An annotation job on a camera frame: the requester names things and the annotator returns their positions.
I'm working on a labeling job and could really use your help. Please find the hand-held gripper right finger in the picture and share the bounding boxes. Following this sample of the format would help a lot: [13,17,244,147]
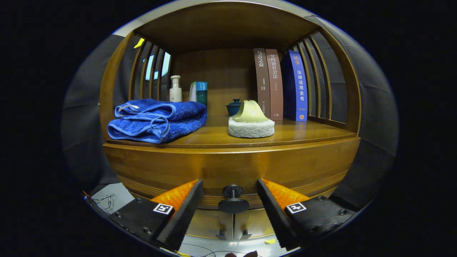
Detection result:
[257,178,357,250]

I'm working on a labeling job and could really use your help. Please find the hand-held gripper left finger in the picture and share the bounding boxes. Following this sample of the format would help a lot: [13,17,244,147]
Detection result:
[109,179,204,251]

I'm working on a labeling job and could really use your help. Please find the wooden drawer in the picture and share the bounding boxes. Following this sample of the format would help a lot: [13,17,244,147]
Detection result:
[103,137,361,215]

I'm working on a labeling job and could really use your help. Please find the wooden cabinet door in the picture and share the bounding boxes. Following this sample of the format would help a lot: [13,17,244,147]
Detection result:
[234,209,277,239]
[186,209,234,240]

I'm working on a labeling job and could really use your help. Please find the wooden countertop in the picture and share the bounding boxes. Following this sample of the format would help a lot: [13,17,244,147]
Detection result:
[106,114,357,148]

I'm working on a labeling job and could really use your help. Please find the wooden cabinet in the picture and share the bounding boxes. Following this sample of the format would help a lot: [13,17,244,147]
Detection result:
[99,1,362,250]

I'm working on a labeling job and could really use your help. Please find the blue folded towel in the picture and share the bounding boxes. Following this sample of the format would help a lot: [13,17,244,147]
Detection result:
[107,99,208,144]

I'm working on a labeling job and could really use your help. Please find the dark blue lidded teacup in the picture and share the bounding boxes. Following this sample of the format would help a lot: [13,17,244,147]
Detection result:
[226,99,242,116]

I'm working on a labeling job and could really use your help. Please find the white pump bottle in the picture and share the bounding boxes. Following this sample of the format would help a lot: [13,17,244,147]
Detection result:
[169,75,182,102]

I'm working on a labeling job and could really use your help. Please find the teal clear bottle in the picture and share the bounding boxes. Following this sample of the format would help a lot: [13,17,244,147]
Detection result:
[196,82,208,107]

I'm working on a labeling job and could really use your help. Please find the reddish brown book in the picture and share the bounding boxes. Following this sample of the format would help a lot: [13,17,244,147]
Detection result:
[265,49,284,121]

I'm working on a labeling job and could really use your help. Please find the blue book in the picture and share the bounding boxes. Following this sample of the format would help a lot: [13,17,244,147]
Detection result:
[281,50,308,122]

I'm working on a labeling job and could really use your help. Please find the dark brown book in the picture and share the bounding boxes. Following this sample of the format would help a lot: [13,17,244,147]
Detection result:
[253,48,271,119]

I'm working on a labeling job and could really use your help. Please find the thin floor cables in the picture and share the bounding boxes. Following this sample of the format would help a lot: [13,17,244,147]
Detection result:
[91,193,116,215]

